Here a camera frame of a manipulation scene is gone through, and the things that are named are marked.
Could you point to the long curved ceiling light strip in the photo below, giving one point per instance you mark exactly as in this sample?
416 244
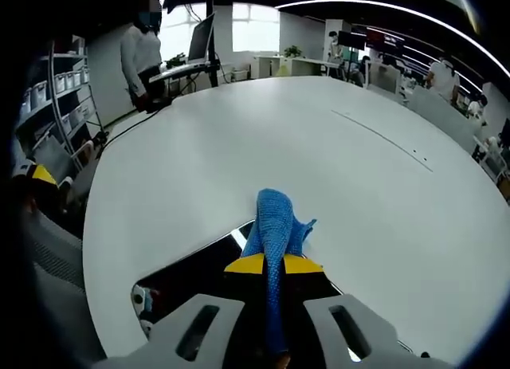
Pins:
398 16

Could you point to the blue cleaning cloth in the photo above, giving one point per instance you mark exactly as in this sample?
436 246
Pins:
275 225

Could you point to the green potted plant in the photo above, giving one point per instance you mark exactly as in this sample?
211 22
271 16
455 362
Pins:
293 51

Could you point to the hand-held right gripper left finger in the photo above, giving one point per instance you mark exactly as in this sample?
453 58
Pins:
207 329

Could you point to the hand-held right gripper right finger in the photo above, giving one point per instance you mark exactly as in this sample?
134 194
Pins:
338 329

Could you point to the metal shelf rack with boxes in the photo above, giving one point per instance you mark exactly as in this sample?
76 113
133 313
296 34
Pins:
63 94

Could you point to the computer monitor on stand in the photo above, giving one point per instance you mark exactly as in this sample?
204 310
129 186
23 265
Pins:
201 38

